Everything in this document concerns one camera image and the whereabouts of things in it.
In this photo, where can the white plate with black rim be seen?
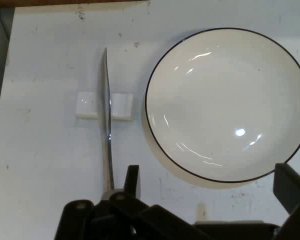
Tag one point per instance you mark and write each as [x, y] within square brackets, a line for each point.
[225, 105]

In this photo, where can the white ceramic cutlery rest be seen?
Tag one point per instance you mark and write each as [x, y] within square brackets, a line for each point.
[86, 105]

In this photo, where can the silver steel table knife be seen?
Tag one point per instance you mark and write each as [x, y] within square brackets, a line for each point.
[105, 112]

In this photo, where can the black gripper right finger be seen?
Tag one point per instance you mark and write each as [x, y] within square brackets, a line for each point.
[295, 195]

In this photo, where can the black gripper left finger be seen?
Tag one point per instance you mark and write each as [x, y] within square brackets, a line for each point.
[110, 220]

